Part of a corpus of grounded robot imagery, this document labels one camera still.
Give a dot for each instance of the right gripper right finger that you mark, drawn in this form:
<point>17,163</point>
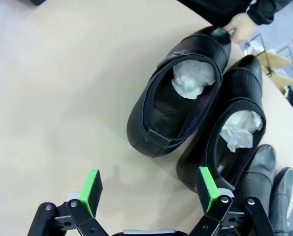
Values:
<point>209,191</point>

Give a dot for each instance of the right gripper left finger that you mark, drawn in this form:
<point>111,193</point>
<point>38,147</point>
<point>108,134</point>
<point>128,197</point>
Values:
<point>90,191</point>

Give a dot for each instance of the black leather dress shoe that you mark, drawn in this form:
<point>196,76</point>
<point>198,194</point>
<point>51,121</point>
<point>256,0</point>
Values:
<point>281,201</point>
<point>141,123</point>
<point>244,81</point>
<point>257,186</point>

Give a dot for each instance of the person's left forearm black sleeve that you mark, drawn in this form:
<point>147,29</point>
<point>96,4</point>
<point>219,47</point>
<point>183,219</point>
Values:
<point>264,9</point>

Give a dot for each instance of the person's left hand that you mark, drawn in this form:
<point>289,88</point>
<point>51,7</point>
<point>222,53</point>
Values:
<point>242,27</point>

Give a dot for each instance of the white crumpled stuffing paper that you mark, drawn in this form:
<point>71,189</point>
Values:
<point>190,78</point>
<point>239,132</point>

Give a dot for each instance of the brown cardboard box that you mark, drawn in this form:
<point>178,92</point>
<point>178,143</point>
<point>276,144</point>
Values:
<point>276,60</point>

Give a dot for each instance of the person's torso black jacket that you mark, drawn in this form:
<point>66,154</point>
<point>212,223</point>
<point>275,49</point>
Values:
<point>210,9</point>

